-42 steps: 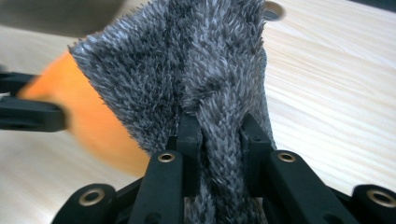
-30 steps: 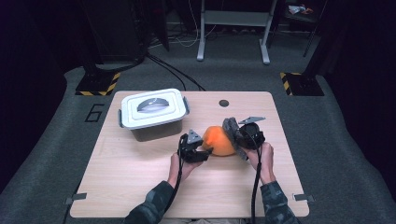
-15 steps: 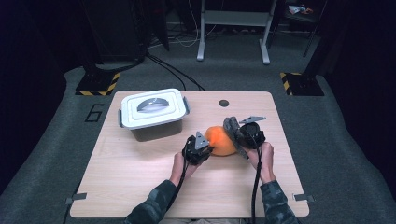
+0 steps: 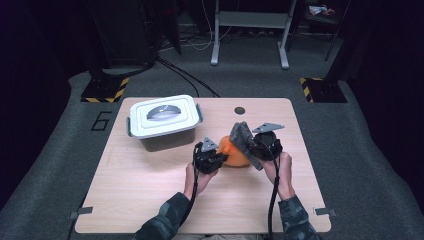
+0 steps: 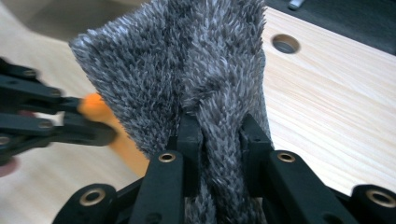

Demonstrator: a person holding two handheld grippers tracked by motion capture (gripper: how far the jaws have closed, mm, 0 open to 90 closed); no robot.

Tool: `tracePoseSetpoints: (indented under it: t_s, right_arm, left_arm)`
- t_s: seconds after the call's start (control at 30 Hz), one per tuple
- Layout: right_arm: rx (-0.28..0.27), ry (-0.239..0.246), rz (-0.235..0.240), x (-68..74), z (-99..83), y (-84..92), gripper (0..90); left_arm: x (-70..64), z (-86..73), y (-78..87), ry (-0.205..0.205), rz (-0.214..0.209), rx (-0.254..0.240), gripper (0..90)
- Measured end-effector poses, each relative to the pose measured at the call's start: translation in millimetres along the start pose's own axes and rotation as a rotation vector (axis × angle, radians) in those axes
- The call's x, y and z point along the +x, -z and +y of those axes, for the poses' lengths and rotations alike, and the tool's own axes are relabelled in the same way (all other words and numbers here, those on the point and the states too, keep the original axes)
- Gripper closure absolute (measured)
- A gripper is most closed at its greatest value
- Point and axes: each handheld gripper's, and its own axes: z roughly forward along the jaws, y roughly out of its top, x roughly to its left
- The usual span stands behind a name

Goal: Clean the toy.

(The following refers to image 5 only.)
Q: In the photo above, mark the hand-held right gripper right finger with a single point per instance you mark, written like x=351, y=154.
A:
x=253, y=155

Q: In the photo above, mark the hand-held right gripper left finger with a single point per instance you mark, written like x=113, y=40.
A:
x=191, y=149

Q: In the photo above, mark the orange plush toy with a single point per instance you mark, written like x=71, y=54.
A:
x=124, y=146

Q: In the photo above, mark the grey fluffy cloth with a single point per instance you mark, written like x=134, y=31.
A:
x=174, y=68

